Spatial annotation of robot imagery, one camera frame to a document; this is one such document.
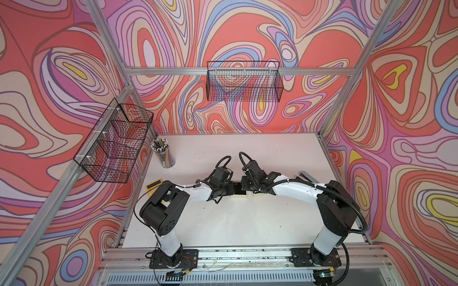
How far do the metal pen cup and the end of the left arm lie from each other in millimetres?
333

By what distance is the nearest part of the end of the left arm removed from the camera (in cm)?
70

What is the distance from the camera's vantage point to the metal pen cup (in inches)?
36.4
